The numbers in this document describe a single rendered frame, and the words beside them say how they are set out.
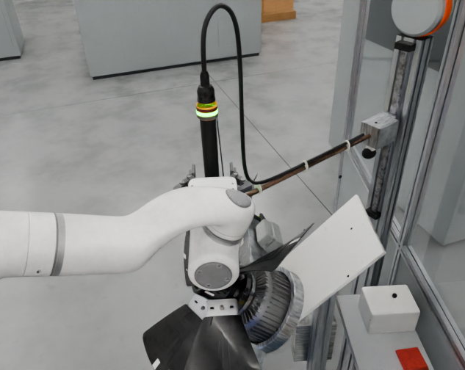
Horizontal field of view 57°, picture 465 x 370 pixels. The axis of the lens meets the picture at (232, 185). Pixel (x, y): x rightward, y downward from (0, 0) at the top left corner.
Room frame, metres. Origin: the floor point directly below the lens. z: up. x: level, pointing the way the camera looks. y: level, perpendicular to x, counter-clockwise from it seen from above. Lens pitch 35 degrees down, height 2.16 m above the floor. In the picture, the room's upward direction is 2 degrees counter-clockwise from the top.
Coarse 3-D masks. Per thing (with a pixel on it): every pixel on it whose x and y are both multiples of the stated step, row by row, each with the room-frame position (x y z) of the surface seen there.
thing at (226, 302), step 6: (210, 300) 0.83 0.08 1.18; (216, 300) 0.83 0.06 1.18; (222, 300) 0.83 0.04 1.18; (228, 300) 0.83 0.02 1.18; (234, 300) 0.83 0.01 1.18; (210, 306) 0.81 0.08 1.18; (216, 306) 0.81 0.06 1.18; (228, 306) 0.81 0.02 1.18; (234, 306) 0.81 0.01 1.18; (210, 312) 0.79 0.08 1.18; (216, 312) 0.79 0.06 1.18; (222, 312) 0.79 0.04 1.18; (228, 312) 0.79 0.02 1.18; (234, 312) 0.79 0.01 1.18
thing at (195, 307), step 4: (196, 296) 0.89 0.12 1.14; (192, 300) 0.89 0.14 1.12; (196, 300) 0.89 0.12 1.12; (200, 300) 0.88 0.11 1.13; (204, 300) 0.88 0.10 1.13; (188, 304) 0.89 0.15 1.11; (192, 304) 0.88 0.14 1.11; (196, 304) 0.88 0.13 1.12; (200, 304) 0.88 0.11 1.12; (204, 304) 0.87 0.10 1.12; (192, 308) 0.87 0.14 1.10; (196, 308) 0.87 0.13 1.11; (200, 308) 0.87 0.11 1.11; (196, 312) 0.86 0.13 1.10; (200, 312) 0.86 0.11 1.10; (204, 312) 0.86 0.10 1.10; (200, 316) 0.85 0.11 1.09; (204, 316) 0.85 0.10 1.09
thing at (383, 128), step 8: (384, 112) 1.21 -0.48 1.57; (368, 120) 1.17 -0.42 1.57; (376, 120) 1.17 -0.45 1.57; (384, 120) 1.17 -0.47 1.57; (392, 120) 1.17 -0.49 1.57; (368, 128) 1.15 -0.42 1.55; (376, 128) 1.13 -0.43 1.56; (384, 128) 1.13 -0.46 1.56; (392, 128) 1.15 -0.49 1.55; (376, 136) 1.12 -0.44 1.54; (384, 136) 1.13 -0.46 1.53; (392, 136) 1.16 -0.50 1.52; (368, 144) 1.14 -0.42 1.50; (376, 144) 1.12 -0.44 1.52; (384, 144) 1.14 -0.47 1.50
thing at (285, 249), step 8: (312, 224) 0.87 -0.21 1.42; (304, 232) 0.82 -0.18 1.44; (280, 248) 0.81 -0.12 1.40; (288, 248) 0.77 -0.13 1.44; (264, 256) 0.81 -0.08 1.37; (272, 256) 0.77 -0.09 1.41; (280, 256) 0.74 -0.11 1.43; (248, 264) 0.83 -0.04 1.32; (256, 264) 0.78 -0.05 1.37; (264, 264) 0.75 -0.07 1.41; (272, 264) 0.73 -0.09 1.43
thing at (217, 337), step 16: (208, 320) 0.76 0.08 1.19; (224, 320) 0.76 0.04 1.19; (240, 320) 0.76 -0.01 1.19; (208, 336) 0.71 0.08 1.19; (224, 336) 0.70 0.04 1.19; (240, 336) 0.70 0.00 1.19; (192, 352) 0.67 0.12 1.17; (208, 352) 0.66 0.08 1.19; (224, 352) 0.66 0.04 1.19; (240, 352) 0.65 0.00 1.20; (192, 368) 0.63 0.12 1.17; (208, 368) 0.62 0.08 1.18; (224, 368) 0.61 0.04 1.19; (240, 368) 0.61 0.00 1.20; (256, 368) 0.60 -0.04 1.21
